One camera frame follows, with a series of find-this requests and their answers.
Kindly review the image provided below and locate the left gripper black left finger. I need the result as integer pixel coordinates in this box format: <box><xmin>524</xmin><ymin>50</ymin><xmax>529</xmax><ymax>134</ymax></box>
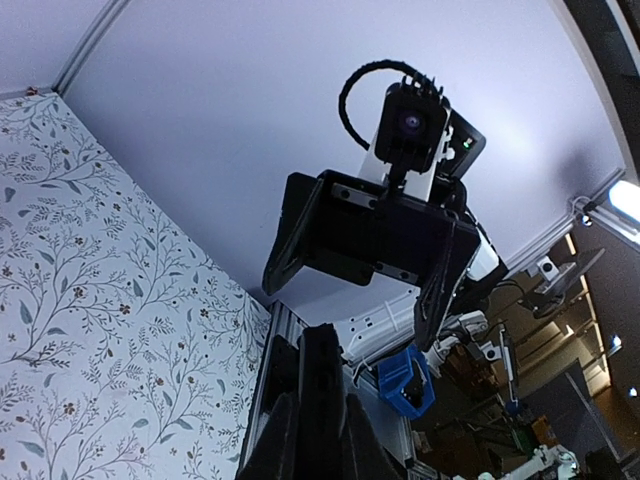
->
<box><xmin>236</xmin><ymin>393</ymin><xmax>299</xmax><ymax>480</ymax></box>

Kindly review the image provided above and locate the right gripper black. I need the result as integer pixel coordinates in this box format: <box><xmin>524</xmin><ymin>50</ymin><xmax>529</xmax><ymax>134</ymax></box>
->
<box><xmin>261</xmin><ymin>170</ymin><xmax>480</xmax><ymax>351</ymax></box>

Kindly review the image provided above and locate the left aluminium frame post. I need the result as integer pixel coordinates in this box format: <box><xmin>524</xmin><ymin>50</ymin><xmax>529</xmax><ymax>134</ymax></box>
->
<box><xmin>51</xmin><ymin>0</ymin><xmax>131</xmax><ymax>97</ymax></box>

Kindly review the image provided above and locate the ceiling light tube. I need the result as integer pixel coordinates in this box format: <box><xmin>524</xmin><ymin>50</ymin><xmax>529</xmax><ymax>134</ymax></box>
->
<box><xmin>604</xmin><ymin>180</ymin><xmax>640</xmax><ymax>224</ymax></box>

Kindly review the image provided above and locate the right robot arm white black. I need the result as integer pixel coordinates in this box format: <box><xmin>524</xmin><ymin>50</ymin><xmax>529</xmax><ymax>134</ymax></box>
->
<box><xmin>261</xmin><ymin>107</ymin><xmax>481</xmax><ymax>350</ymax></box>

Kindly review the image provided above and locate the right camera cable black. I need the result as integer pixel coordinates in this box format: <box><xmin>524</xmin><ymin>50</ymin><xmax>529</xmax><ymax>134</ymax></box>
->
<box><xmin>338</xmin><ymin>59</ymin><xmax>442</xmax><ymax>150</ymax></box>

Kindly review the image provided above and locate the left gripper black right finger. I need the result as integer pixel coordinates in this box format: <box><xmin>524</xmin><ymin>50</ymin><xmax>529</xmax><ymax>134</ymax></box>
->
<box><xmin>344</xmin><ymin>393</ymin><xmax>401</xmax><ymax>480</ymax></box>

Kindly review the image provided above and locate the large black phone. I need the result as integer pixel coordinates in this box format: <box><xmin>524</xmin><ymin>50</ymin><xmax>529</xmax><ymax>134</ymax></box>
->
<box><xmin>234</xmin><ymin>323</ymin><xmax>351</xmax><ymax>480</ymax></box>

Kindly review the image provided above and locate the blue plastic bin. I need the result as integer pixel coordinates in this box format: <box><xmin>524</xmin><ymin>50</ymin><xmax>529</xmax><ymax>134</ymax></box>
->
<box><xmin>377</xmin><ymin>344</ymin><xmax>435</xmax><ymax>420</ymax></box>

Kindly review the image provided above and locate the floral patterned table mat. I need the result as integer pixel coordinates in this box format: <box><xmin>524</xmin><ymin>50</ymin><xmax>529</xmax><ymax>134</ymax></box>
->
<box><xmin>1</xmin><ymin>93</ymin><xmax>270</xmax><ymax>479</ymax></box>

